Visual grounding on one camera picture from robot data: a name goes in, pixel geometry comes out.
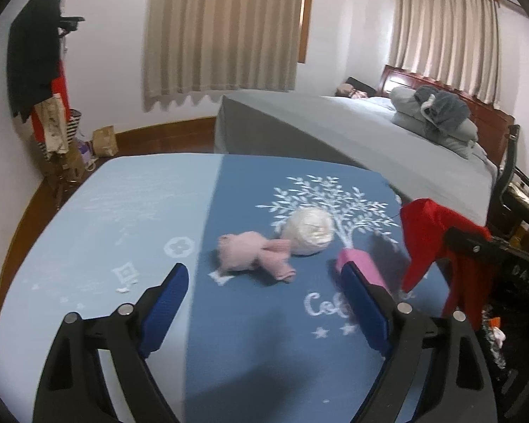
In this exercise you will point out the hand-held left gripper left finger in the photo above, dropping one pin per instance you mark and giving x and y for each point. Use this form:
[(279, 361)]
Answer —
[(165, 313)]

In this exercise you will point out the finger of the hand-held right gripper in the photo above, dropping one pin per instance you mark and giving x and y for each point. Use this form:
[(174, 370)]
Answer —
[(471, 240)]

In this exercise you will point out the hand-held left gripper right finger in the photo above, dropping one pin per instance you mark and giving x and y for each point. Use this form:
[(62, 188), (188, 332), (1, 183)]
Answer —
[(366, 308)]

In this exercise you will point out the bright pink sock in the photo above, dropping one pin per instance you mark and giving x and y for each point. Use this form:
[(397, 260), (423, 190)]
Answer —
[(361, 264)]

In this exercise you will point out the red knit cloth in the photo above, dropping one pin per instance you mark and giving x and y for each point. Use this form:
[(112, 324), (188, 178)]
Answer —
[(423, 229)]

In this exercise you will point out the red plastic bag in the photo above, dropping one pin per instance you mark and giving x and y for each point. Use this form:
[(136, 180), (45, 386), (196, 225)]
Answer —
[(493, 320)]

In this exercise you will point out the white crumpled paper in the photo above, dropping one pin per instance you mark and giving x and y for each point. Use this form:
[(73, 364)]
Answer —
[(498, 337)]

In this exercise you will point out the white rolled sock ball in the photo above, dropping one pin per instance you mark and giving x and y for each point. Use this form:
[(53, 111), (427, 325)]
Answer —
[(308, 231)]

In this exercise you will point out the pink knit cloth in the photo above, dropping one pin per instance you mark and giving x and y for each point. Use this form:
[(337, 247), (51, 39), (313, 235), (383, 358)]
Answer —
[(242, 251)]

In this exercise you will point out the black chair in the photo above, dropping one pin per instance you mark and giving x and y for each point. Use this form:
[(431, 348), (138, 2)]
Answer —
[(511, 141)]

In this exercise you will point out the blue printed blanket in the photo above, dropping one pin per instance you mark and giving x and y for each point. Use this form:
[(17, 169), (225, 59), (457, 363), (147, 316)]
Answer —
[(114, 211)]

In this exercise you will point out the wooden headboard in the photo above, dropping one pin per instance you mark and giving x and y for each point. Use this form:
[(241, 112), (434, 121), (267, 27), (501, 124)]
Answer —
[(489, 123)]

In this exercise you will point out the dark grey blanket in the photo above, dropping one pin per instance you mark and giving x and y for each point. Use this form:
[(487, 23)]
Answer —
[(445, 108)]

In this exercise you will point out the light grey folded quilt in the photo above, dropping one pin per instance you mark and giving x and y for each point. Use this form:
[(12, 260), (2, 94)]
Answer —
[(405, 105)]

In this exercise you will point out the purple item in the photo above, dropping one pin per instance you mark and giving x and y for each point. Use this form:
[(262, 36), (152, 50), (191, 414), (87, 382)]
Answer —
[(86, 154)]

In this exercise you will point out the brown paper bag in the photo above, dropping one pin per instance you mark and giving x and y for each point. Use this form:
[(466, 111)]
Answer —
[(104, 141)]

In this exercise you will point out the bed with grey sheet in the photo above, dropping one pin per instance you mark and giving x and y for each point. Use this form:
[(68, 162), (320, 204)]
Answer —
[(313, 127)]

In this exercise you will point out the black pillow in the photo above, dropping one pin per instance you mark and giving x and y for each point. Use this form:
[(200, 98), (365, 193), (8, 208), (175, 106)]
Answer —
[(361, 84)]

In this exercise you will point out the pink bundle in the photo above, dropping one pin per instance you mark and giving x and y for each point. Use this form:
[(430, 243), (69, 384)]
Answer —
[(350, 92)]

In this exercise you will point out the narrow beige curtain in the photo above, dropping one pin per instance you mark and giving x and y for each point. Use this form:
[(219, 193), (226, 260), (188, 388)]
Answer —
[(445, 39)]

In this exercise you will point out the striped basket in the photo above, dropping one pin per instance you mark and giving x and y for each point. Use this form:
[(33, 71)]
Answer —
[(75, 125)]

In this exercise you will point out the beige tote bag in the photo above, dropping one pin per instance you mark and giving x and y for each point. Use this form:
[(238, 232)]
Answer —
[(53, 127)]

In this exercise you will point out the red garment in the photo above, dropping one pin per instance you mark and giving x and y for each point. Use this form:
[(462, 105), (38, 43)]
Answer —
[(37, 127)]

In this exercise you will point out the wide beige curtain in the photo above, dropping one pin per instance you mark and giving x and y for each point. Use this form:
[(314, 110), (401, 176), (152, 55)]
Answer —
[(220, 31)]

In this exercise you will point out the black coat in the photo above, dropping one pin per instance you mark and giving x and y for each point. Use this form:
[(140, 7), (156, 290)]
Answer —
[(31, 53)]

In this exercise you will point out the wooden coat rack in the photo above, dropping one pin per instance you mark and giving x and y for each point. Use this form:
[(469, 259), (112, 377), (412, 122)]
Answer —
[(70, 20)]

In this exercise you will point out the wooden window frame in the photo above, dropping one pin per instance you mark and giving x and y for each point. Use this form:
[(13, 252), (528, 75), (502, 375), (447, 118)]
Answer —
[(306, 13)]

